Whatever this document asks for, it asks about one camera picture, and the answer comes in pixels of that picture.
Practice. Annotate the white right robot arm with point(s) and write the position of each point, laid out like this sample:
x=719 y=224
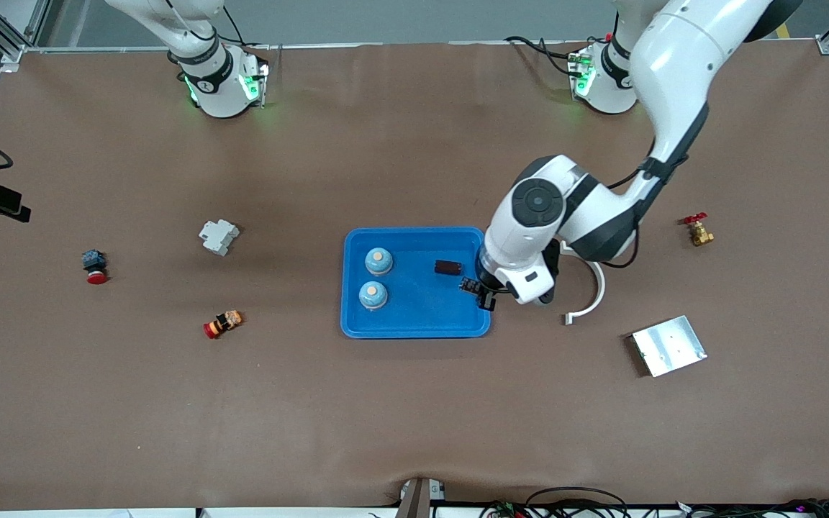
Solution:
x=216 y=86

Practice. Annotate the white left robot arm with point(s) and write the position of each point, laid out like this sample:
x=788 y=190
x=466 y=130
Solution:
x=673 y=57

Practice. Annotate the white circuit breaker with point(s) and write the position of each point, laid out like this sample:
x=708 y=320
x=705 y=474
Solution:
x=220 y=237

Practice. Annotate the blue plastic tray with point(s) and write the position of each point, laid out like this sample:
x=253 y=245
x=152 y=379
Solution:
x=414 y=320

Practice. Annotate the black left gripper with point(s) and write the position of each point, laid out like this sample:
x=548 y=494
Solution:
x=484 y=290

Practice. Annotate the dark brown electrolytic capacitor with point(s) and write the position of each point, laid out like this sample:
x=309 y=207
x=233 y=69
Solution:
x=448 y=268

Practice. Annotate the striped electrolytic capacitor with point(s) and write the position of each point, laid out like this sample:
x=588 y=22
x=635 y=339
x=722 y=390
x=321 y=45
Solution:
x=468 y=285

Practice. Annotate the red mushroom push button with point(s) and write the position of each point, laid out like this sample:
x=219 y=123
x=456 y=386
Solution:
x=96 y=277

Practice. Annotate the camera mount post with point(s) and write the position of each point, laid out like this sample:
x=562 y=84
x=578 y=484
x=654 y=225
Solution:
x=416 y=503

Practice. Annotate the red yellow emergency stop button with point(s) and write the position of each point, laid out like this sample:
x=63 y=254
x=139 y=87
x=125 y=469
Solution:
x=224 y=324

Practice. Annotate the blue service bell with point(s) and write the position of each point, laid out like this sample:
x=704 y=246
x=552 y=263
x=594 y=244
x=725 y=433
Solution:
x=379 y=262
x=373 y=293

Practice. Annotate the white curved bracket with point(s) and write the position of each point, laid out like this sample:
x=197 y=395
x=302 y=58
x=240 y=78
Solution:
x=599 y=295

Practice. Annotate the silver metal plate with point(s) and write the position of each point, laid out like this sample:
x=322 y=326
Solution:
x=670 y=347

